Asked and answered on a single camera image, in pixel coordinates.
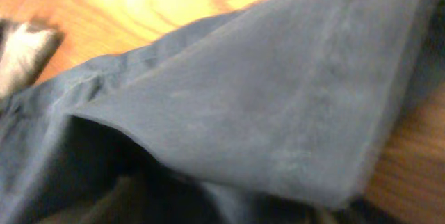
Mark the navy blue shorts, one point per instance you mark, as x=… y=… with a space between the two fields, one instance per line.
x=264 y=115

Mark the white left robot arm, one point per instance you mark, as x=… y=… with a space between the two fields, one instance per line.
x=26 y=48

